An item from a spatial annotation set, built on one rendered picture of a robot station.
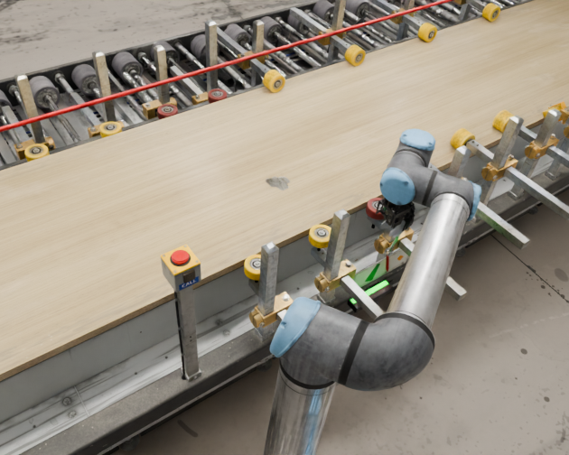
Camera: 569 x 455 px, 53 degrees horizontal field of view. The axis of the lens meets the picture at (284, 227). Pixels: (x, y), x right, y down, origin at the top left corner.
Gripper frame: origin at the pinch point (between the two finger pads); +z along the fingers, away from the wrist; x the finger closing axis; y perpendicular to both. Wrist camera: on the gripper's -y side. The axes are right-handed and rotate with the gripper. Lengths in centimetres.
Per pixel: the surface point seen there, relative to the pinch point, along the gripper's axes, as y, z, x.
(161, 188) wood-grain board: 46, 11, -65
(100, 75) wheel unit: 44, -6, -115
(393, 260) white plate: -11.1, 25.1, -5.4
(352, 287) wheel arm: 12.8, 19.0, -0.6
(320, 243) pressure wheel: 14.9, 11.4, -16.2
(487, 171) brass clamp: -54, 5, -8
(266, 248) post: 42.5, -10.0, -7.7
